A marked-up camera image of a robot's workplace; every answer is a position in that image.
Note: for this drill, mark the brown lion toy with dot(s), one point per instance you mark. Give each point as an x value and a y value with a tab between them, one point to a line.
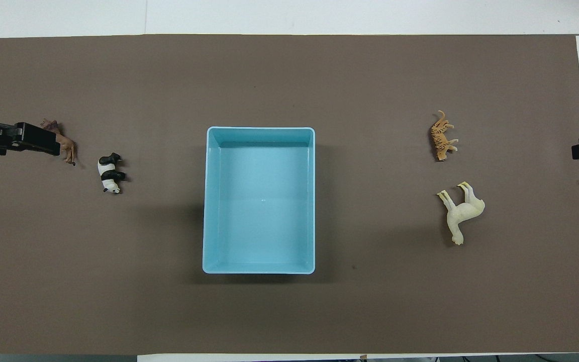
67	146

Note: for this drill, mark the black and white panda toy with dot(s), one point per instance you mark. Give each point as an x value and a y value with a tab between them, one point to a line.
107	168

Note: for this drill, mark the cream llama toy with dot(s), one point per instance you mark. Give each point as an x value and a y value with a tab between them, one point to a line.
463	213

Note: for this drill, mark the orange striped tiger toy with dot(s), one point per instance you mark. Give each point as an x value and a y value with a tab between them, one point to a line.
440	138

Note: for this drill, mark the light blue storage box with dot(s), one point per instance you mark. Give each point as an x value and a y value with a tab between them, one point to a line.
262	201

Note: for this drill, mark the brown table mat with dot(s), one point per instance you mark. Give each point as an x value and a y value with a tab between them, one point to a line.
370	301

